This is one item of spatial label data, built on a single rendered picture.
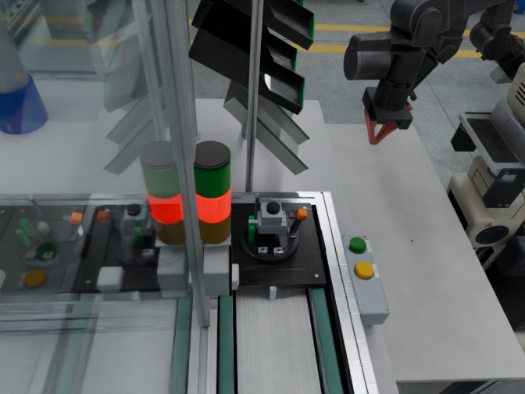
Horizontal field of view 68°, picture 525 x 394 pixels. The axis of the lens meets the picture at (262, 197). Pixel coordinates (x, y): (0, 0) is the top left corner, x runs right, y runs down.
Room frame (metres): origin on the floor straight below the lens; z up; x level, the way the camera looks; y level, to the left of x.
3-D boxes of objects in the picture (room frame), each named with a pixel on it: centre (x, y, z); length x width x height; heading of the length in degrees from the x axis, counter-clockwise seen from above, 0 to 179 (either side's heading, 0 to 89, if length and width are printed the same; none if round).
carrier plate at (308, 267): (0.56, -0.02, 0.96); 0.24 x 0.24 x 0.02; 7
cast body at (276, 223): (0.56, -0.02, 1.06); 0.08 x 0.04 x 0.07; 97
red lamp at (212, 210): (0.35, 0.07, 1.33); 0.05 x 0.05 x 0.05
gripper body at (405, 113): (0.63, -0.22, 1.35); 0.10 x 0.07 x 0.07; 7
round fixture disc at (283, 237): (0.56, -0.02, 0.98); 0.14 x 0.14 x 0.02
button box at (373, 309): (0.50, -0.25, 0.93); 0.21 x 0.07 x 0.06; 7
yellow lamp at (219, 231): (0.35, 0.07, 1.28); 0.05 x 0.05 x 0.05
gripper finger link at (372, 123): (0.64, -0.21, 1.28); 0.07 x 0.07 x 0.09; 7
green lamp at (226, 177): (0.35, 0.07, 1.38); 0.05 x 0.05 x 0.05
